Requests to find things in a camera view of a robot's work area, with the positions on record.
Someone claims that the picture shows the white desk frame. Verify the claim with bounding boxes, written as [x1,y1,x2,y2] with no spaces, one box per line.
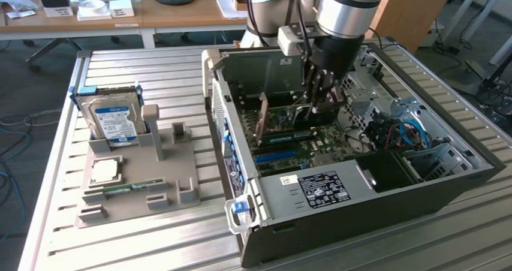
[437,0,512,65]

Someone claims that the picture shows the grey power supply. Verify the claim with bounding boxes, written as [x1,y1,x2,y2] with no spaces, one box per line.
[254,159,378,219]

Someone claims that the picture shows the blue disk wire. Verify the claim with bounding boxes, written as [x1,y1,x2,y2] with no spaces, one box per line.
[398,119,433,150]

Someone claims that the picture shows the blue expansion slot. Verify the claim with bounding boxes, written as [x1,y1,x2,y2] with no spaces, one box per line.
[254,150,298,164]

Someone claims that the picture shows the open black PC case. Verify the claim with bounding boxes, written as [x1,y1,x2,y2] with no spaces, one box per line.
[201,41,506,269]

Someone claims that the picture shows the loose green RAM stick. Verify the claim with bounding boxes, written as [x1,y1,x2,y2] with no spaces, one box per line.
[82,179,165,195]

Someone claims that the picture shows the white paper stack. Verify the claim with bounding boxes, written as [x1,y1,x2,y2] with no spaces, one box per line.
[214,0,249,20]

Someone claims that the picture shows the flat white box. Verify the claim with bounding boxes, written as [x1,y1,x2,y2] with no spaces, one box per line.
[76,8,112,22]

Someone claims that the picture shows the black wire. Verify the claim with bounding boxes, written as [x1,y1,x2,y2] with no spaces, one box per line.
[342,127,378,153]

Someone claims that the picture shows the blue floor cable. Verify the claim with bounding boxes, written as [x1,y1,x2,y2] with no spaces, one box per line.
[0,130,30,242]

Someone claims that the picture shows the white boxes on desk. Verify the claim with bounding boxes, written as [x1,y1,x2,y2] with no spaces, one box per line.
[38,0,74,18]

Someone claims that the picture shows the white paper label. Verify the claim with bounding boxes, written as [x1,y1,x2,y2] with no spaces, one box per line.
[5,10,37,19]

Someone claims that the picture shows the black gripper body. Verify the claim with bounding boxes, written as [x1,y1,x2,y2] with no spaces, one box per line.
[309,34,365,80]

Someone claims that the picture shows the hard disk with blue carrier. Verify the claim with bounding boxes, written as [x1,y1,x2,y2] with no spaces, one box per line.
[69,85,146,148]

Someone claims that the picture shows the white floor cable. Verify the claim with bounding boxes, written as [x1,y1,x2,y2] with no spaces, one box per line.
[0,108,62,127]

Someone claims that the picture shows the grey parts rack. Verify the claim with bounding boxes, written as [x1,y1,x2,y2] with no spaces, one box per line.
[73,103,202,230]

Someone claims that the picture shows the grey chipset heatsink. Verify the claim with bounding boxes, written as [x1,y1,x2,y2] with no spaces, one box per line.
[313,153,341,167]

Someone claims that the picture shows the red disk wire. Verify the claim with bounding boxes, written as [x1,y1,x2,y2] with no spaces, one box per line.
[382,123,402,150]

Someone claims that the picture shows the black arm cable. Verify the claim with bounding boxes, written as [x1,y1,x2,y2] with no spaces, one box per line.
[245,0,313,61]

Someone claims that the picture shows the perforated silver disk bay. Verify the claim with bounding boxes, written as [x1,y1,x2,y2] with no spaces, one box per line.
[337,71,401,140]

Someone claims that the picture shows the white tape roll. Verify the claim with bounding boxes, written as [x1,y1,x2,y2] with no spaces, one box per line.
[77,0,109,14]

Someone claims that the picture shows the wooden cabinet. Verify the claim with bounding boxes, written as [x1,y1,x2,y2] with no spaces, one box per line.
[366,0,458,55]

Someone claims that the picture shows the wooden desk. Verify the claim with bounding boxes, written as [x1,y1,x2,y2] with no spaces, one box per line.
[0,0,361,50]

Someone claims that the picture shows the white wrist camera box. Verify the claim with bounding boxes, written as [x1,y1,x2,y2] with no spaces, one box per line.
[277,25,318,56]

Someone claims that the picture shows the silver CPU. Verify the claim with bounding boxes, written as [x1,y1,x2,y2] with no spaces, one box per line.
[89,159,121,184]

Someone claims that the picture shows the small white box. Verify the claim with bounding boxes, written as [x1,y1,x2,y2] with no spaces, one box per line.
[108,0,134,19]

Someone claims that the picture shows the black cable behind case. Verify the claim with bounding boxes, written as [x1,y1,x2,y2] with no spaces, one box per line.
[366,27,397,52]

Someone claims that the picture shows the green motherboard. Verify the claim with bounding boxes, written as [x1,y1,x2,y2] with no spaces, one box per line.
[234,94,361,177]

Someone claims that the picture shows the slanted silver disk bay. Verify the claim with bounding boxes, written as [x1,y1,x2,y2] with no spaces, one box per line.
[401,141,473,182]

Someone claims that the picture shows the green GPU with black fan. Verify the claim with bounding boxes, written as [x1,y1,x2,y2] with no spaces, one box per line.
[254,91,341,141]

